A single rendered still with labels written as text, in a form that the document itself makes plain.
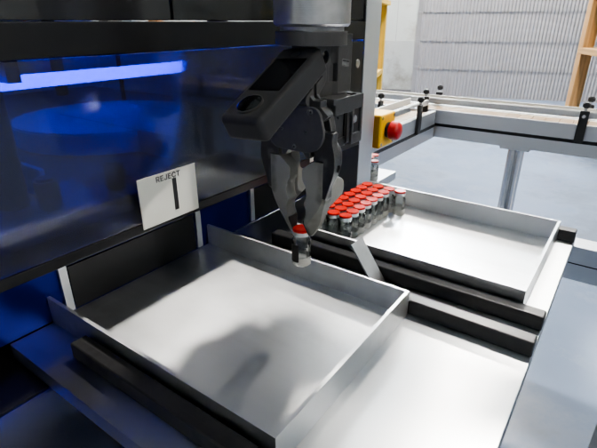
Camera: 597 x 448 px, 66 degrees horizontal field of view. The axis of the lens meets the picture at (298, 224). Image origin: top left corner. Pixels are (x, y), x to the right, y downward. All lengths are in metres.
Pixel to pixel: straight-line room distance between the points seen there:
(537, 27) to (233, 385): 8.51
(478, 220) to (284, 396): 0.53
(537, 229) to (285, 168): 0.50
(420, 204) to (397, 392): 0.49
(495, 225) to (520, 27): 7.95
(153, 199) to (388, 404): 0.33
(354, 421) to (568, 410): 1.51
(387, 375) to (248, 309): 0.19
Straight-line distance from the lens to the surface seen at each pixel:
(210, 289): 0.63
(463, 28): 8.71
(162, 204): 0.56
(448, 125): 1.67
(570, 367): 2.11
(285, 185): 0.50
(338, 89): 0.50
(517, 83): 8.82
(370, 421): 0.45
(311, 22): 0.45
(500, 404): 0.50
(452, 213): 0.89
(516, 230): 0.87
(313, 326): 0.55
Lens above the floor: 1.21
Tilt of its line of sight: 24 degrees down
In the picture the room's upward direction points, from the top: straight up
